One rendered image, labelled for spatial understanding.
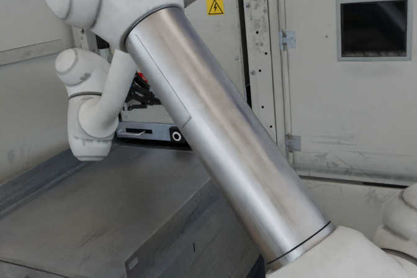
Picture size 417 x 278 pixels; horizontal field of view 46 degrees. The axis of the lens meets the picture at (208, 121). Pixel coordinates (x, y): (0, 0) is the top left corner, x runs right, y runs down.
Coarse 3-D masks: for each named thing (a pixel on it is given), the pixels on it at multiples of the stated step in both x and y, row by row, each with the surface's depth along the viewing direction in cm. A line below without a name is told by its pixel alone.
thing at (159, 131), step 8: (120, 120) 176; (128, 128) 174; (136, 128) 172; (144, 128) 171; (152, 128) 169; (160, 128) 168; (168, 128) 166; (120, 136) 177; (128, 136) 175; (136, 136) 173; (144, 136) 172; (152, 136) 170; (160, 136) 169; (168, 136) 167
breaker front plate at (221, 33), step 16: (224, 0) 143; (192, 16) 150; (208, 16) 147; (224, 16) 145; (208, 32) 149; (224, 32) 147; (112, 48) 167; (224, 48) 148; (240, 48) 146; (224, 64) 150; (240, 64) 148; (240, 80) 150; (128, 112) 173; (144, 112) 170; (160, 112) 167
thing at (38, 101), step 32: (0, 0) 148; (32, 0) 155; (0, 32) 149; (32, 32) 156; (64, 32) 165; (0, 64) 148; (32, 64) 158; (0, 96) 152; (32, 96) 159; (64, 96) 168; (0, 128) 153; (32, 128) 161; (64, 128) 170; (0, 160) 154; (32, 160) 162
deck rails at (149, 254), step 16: (48, 160) 148; (64, 160) 154; (16, 176) 138; (32, 176) 143; (48, 176) 149; (64, 176) 151; (0, 192) 133; (16, 192) 138; (32, 192) 142; (208, 192) 123; (0, 208) 133; (192, 208) 115; (208, 208) 122; (176, 224) 109; (192, 224) 115; (160, 240) 103; (176, 240) 109; (128, 256) 93; (144, 256) 98; (160, 256) 103; (128, 272) 93; (144, 272) 98
